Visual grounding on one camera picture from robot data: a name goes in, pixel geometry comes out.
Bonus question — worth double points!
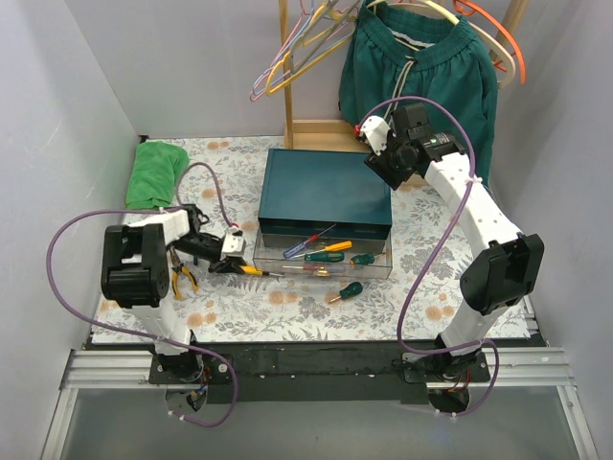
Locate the yellow black screwdriver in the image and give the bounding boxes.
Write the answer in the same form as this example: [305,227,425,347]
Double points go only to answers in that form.
[239,265,284,278]

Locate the blue red screwdriver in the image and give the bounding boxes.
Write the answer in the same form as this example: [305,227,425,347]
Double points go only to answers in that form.
[283,264,345,276]
[283,224,336,260]

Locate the orange handled screwdriver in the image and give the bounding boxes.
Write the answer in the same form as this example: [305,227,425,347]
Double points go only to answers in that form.
[299,241,352,257]

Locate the long green screwdriver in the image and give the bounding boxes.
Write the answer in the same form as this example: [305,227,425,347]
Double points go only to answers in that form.
[292,251,345,263]

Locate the clear acrylic drawer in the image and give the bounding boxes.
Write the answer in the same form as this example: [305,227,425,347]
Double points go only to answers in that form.
[253,231,393,281]

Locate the small green screwdriver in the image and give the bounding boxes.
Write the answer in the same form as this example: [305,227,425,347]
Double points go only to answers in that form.
[350,253,383,268]

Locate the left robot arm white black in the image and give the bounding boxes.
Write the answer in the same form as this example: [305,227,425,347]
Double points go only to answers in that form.
[101,204,246,383]

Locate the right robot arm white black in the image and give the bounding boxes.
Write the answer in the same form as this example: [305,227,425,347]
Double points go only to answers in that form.
[356,96,544,381]

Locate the teal drawer box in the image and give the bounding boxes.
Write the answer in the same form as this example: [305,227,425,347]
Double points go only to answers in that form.
[258,149,393,242]

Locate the green folded cloth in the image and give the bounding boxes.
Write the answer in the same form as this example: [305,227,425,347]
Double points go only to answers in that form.
[125,142,190,209]

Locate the wooden rack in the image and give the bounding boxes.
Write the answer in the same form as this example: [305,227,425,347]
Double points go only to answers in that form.
[278,0,533,188]

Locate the green shorts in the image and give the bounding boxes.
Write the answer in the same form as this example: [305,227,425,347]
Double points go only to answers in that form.
[338,1,498,178]

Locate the stubby green screwdriver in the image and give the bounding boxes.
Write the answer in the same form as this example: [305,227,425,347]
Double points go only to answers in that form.
[329,282,363,304]

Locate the cream hanger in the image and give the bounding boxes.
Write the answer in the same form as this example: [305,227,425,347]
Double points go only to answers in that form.
[346,2,509,97]

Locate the yellow hanger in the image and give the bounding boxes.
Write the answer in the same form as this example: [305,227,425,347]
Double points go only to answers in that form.
[252,1,360,101]

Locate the orange hanger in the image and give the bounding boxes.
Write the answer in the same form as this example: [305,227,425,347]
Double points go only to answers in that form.
[452,0,529,85]

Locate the grey hanger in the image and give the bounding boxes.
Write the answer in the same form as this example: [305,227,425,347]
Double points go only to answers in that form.
[284,1,360,77]

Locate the pink hanger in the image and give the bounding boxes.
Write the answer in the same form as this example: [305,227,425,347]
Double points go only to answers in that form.
[249,1,315,103]

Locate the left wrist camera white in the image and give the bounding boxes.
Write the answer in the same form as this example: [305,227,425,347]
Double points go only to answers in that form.
[220,227,246,257]

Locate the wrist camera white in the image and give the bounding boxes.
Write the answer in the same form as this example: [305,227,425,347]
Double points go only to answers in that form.
[220,227,246,257]
[354,115,392,156]

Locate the yellow handled pliers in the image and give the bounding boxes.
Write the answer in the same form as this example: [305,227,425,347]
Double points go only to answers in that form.
[168,246,200,301]

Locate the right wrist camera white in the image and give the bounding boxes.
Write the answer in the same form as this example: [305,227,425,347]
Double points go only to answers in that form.
[354,115,392,156]

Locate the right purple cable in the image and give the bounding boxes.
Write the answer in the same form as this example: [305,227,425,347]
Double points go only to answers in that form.
[361,96,502,418]

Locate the purple cable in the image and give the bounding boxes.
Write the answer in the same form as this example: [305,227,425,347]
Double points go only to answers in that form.
[46,161,239,427]
[361,96,502,418]

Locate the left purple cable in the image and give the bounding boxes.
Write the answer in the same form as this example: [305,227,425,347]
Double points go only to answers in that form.
[46,161,239,427]

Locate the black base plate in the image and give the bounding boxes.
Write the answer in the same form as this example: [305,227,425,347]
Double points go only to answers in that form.
[148,341,492,405]

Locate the aluminium rail frame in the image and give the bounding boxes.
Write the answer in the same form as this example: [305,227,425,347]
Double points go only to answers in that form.
[42,342,599,459]

